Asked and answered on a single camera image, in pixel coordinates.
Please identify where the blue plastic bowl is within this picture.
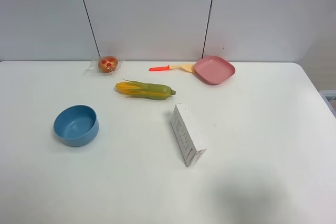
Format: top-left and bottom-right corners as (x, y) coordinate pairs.
(53, 105), (99, 147)

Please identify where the white carton box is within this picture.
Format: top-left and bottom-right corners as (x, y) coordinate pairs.
(170, 103), (207, 167)

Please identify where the wrapped fruit tart pastry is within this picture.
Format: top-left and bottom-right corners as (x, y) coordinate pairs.
(84, 56), (124, 76)

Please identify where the pink square plate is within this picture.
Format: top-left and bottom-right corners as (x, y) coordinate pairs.
(194, 56), (236, 85)

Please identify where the toy corn cob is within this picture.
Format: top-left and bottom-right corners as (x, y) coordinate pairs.
(115, 80), (176, 100)

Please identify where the orange handled yellow spatula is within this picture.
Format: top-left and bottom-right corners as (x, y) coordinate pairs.
(149, 64), (196, 73)

